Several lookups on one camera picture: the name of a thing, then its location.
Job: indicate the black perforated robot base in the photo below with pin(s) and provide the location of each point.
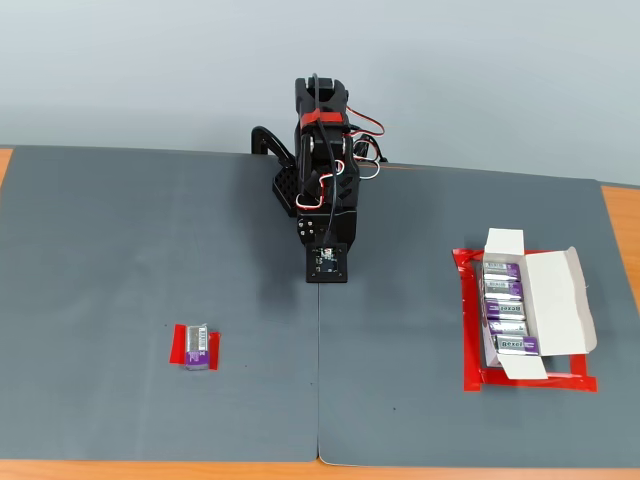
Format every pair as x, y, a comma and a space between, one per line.
282, 187

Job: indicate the red tape frame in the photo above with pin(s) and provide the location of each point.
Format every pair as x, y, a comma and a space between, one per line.
470, 350

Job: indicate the grey rubber mat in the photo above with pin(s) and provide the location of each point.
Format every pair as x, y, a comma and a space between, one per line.
125, 240
400, 300

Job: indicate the red tape band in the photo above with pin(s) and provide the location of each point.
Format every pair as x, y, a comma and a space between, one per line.
330, 118

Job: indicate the purple silver nine-volt battery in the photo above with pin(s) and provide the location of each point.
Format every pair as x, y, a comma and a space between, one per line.
504, 310
504, 289
502, 271
509, 328
196, 350
517, 345

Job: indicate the black square wrist camera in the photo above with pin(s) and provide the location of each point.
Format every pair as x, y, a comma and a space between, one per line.
327, 262

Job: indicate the white cardboard box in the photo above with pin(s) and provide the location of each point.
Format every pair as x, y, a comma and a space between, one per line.
555, 305

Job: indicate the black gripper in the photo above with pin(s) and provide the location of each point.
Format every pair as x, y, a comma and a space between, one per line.
303, 231

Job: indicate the black table clamp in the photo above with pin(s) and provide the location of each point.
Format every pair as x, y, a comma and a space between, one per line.
270, 140

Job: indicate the red tape patch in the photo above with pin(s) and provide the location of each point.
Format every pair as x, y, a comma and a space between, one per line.
176, 345

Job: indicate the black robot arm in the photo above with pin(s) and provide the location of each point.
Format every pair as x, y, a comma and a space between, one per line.
312, 150

